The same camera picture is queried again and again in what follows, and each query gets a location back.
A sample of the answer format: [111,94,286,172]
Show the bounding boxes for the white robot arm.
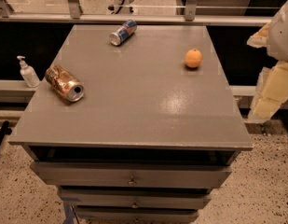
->
[267,0,288,62]

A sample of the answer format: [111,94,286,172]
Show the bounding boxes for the grey drawer cabinet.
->
[7,24,254,224]

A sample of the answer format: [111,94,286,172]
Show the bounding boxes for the orange fruit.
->
[185,49,202,68]

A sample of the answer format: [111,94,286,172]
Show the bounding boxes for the blue silver energy drink can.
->
[109,20,137,46]

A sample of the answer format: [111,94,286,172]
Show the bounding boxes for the copper brown drink can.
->
[45,64,85,102]

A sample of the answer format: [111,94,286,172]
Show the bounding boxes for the top grey drawer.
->
[31,162,231,189]

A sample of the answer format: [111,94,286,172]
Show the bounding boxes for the grey drawer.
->
[75,206,199,223]
[58,189,211,209]
[31,162,231,189]

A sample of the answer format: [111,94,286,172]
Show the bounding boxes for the middle grey drawer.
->
[58,189,211,209]

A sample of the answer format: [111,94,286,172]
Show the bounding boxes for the clear pump sanitizer bottle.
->
[17,55,40,88]

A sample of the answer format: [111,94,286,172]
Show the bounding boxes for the bottom grey drawer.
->
[75,206,199,223]

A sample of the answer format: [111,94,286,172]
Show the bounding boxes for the black pole on floor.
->
[0,120,12,146]

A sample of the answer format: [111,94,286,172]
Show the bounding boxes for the metal glass railing frame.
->
[0,0,288,28]

